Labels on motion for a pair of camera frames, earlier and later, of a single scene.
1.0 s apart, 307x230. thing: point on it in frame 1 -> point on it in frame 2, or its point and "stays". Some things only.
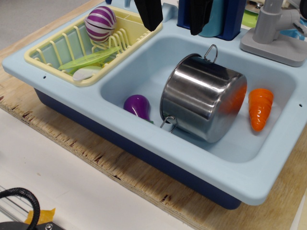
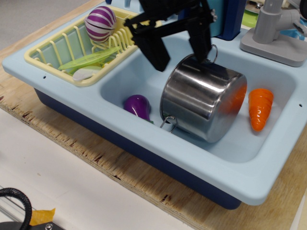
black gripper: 200,11 -> 163,17
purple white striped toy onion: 100,23 stays
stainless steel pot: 201,97 stays
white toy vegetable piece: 85,73 stays
